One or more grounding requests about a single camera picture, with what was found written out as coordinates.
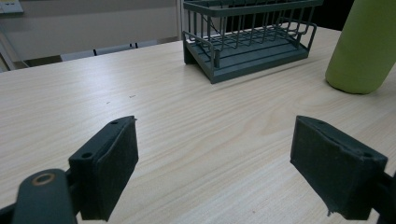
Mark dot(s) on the white power strip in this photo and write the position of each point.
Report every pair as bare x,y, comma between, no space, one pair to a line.
9,5

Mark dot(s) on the green bottle with pale cap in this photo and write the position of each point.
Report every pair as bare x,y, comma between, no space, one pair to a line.
361,56

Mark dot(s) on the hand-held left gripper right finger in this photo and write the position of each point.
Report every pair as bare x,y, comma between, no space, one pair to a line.
336,174

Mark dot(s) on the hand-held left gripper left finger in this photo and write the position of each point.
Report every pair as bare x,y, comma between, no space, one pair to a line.
106,161

